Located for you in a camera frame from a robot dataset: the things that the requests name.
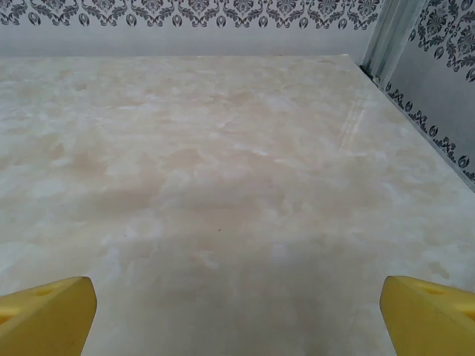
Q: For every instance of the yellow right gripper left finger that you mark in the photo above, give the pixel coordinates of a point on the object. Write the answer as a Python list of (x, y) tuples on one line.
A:
[(44, 319)]

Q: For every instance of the aluminium frame post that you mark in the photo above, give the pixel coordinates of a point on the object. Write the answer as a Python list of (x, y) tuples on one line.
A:
[(389, 37)]

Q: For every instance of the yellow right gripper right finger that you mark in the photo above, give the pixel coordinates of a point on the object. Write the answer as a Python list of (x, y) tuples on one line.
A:
[(430, 322)]

